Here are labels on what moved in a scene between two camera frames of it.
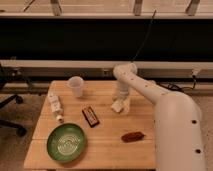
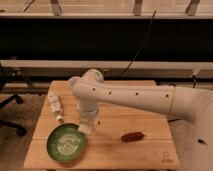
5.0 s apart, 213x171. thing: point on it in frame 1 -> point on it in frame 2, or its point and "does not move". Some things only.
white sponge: [116, 106] -> [85, 128]
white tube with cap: [56, 107] does not move
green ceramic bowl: [66, 143] does not move
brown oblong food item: [133, 137] does not move
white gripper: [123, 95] -> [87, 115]
